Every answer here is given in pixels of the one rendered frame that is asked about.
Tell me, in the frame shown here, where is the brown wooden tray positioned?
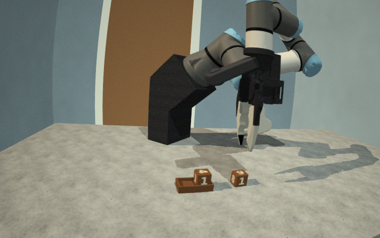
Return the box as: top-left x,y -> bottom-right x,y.
175,177 -> 214,194

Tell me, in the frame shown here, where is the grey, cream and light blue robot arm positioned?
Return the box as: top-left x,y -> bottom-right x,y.
183,0 -> 322,91

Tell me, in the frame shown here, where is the brown cube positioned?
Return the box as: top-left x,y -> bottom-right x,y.
193,168 -> 212,186
230,169 -> 249,187

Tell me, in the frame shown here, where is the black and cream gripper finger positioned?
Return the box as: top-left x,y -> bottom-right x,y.
236,90 -> 251,145
246,86 -> 272,152

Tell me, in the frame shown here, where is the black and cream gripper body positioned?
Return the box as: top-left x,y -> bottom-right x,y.
238,47 -> 284,105

